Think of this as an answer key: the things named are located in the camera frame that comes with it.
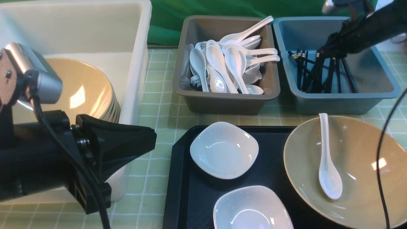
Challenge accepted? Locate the black serving tray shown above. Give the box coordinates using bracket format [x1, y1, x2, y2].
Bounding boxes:
[162, 125, 407, 229]

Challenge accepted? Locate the green checkered tablecloth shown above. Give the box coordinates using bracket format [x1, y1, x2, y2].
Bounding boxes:
[0, 48, 407, 229]

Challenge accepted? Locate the green backdrop cloth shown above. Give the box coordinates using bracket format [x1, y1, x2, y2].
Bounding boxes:
[147, 0, 324, 45]

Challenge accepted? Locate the pile of white spoons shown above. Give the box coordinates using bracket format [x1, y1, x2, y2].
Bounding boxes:
[181, 35, 280, 95]

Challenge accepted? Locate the black camera cable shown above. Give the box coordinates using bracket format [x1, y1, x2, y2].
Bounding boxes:
[27, 72, 112, 229]

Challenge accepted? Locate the white topmost long spoon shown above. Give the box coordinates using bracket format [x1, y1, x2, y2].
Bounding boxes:
[219, 16, 274, 45]

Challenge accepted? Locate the brown plastic bin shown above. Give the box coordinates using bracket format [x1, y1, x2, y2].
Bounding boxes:
[172, 15, 281, 115]

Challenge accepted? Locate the white soup spoon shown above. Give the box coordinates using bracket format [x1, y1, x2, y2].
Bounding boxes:
[318, 113, 343, 200]

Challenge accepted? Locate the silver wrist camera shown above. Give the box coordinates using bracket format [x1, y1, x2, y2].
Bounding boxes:
[0, 42, 63, 106]

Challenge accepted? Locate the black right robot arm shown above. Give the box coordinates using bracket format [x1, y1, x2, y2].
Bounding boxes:
[320, 0, 407, 59]

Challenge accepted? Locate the bundle of black chopsticks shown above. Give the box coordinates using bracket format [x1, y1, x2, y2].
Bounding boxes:
[287, 48, 358, 94]

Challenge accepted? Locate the large white plastic tub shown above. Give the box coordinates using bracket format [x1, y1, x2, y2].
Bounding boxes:
[0, 0, 153, 204]

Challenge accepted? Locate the tan noodle bowl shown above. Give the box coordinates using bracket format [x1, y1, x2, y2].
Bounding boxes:
[283, 115, 407, 229]

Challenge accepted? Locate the stack of tan bowls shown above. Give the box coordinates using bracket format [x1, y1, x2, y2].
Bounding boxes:
[41, 58, 121, 125]

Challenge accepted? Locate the blue plastic bin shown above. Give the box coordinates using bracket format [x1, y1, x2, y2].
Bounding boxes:
[273, 16, 401, 115]

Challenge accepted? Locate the white square dish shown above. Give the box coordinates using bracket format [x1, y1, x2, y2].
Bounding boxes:
[213, 185, 294, 229]
[190, 121, 259, 180]

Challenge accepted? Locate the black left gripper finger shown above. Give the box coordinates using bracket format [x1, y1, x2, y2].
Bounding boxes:
[76, 114, 157, 182]

